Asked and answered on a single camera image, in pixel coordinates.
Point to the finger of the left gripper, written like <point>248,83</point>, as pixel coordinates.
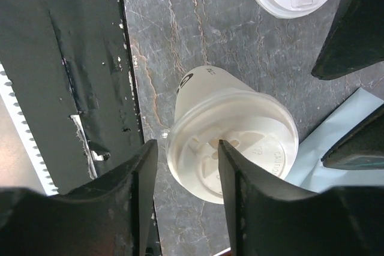
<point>361,148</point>
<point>354,41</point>

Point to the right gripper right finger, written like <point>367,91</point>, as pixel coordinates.
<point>266,215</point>

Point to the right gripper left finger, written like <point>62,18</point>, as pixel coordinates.
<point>111,215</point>

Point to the blue white paper bag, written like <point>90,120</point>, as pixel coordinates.
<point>309,173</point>

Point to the white paper coffee cup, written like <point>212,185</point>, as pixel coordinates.
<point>202,82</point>

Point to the blue cable duct rail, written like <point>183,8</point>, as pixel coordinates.
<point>21,161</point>

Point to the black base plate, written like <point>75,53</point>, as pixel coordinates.
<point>71,69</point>

